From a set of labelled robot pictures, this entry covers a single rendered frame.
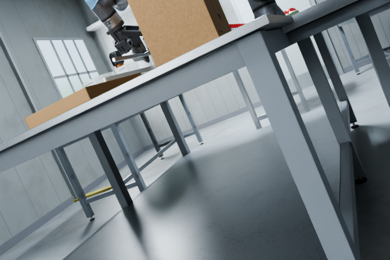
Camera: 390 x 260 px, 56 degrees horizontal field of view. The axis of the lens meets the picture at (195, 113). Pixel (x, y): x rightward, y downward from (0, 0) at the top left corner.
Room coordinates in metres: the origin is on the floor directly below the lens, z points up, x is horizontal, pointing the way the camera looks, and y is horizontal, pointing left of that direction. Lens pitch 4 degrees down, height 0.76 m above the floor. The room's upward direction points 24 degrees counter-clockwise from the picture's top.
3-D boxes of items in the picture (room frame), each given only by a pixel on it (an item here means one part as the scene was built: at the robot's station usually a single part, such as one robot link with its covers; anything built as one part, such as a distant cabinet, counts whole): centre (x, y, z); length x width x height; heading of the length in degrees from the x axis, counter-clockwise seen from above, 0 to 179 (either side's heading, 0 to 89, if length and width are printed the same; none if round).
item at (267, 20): (2.01, 0.01, 0.82); 2.10 x 1.50 x 0.02; 155
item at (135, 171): (4.01, 0.66, 0.40); 1.90 x 0.75 x 0.80; 160
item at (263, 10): (1.74, -0.50, 0.92); 0.15 x 0.15 x 0.10
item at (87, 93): (1.19, 0.30, 0.85); 0.30 x 0.26 x 0.04; 155
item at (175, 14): (1.35, -0.10, 0.99); 0.30 x 0.24 x 0.27; 161
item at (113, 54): (2.50, 0.34, 1.04); 0.09 x 0.09 x 0.29
